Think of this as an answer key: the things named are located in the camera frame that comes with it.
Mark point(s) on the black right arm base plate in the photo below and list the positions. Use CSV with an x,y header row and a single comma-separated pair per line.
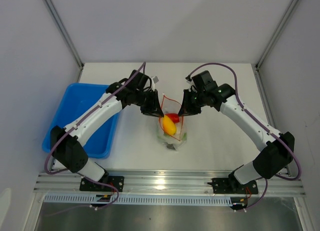
x,y
223,185

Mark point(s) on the aluminium corner post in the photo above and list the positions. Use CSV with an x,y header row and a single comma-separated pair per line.
x,y
279,29
49,4

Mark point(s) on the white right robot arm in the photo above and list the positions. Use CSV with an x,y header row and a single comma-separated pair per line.
x,y
271,143

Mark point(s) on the white slotted cable duct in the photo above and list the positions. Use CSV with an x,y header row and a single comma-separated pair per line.
x,y
128,199

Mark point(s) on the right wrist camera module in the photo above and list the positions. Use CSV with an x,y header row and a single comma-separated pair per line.
x,y
189,80

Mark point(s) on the grey toy fish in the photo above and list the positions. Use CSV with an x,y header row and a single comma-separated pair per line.
x,y
170,146

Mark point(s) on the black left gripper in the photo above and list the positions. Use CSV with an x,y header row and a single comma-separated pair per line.
x,y
154,109

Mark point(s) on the right side aluminium rail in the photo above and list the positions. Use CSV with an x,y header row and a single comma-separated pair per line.
x,y
266,102

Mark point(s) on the left aluminium corner post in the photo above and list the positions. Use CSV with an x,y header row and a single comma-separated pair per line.
x,y
49,4

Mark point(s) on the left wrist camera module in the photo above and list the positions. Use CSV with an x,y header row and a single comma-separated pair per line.
x,y
154,80

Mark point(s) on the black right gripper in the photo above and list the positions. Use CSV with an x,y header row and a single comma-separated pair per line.
x,y
186,109

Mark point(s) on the orange red toy mango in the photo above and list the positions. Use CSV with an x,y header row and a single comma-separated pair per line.
x,y
173,117

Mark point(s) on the yellow toy lemon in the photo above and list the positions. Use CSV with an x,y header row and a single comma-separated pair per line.
x,y
168,126

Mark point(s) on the right aluminium corner post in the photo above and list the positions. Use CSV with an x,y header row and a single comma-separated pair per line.
x,y
279,29

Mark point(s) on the clear orange-zipper zip bag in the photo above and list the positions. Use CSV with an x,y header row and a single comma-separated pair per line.
x,y
170,105

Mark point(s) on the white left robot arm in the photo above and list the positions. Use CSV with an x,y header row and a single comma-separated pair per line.
x,y
67,143

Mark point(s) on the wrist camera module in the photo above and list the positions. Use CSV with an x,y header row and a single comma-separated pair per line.
x,y
154,80
189,80

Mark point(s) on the white green toy cauliflower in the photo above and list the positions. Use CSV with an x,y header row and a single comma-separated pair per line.
x,y
166,139

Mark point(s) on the aluminium front frame rail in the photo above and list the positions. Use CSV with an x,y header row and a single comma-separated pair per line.
x,y
166,183

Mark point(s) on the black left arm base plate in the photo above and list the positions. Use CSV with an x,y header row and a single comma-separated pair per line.
x,y
106,185

